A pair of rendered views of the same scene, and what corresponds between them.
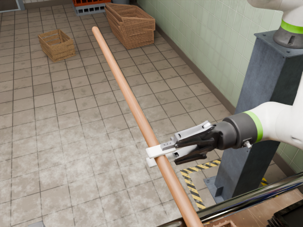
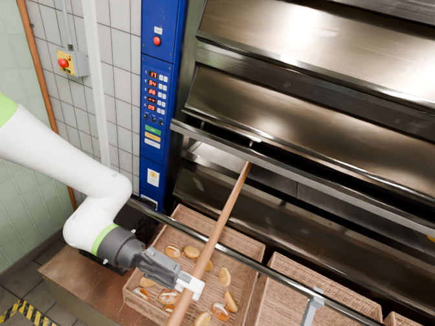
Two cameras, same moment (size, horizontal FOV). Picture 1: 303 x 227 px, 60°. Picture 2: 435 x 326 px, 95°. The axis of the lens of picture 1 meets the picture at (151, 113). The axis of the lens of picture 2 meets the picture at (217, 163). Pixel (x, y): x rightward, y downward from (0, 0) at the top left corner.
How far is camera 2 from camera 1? 0.65 m
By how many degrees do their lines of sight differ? 98
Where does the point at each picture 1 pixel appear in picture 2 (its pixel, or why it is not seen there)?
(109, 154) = not seen: outside the picture
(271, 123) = (109, 216)
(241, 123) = (123, 234)
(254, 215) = (89, 290)
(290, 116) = (113, 196)
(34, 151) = not seen: outside the picture
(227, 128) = (133, 244)
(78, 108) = not seen: outside the picture
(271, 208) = (73, 281)
